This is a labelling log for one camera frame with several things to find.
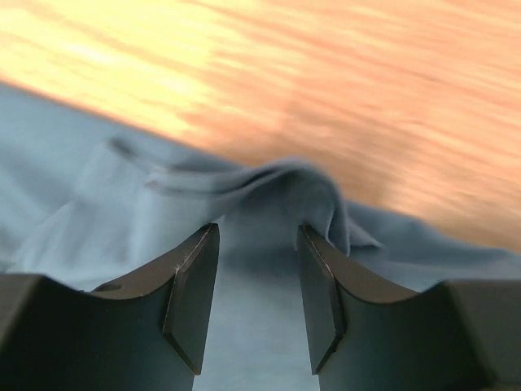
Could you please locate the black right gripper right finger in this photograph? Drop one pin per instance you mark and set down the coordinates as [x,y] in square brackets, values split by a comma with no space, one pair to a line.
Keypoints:
[368,333]

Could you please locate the teal blue t-shirt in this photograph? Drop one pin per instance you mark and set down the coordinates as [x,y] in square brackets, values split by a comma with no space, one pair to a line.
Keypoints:
[85,200]

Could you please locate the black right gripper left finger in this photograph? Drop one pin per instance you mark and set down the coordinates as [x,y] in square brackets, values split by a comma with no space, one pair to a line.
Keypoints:
[143,331]

